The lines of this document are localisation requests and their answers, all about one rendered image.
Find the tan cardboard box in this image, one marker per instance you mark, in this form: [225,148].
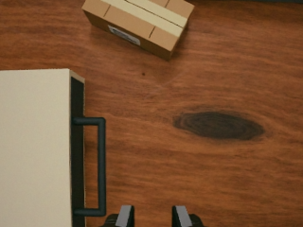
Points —
[154,25]

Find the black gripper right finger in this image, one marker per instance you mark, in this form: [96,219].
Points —
[180,218]

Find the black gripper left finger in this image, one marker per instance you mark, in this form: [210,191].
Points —
[125,218]

